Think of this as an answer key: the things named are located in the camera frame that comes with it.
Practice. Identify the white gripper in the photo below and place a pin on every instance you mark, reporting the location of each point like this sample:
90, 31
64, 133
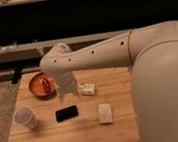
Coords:
66, 83

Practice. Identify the black eraser block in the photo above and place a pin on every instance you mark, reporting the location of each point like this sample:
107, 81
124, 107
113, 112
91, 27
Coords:
66, 113

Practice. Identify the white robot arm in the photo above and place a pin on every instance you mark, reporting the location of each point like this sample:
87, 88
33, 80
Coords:
152, 54

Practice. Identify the white tube bottle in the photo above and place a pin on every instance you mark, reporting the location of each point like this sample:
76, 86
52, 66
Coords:
87, 89

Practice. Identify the red object in bowl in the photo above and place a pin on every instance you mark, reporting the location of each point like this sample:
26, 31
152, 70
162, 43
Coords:
46, 85

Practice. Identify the orange bowl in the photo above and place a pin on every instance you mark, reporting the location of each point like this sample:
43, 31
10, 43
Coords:
37, 89

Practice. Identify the white sponge block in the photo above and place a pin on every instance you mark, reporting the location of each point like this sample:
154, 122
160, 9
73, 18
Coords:
105, 113

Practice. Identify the black table leg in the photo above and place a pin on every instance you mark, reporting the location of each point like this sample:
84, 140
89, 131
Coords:
17, 73

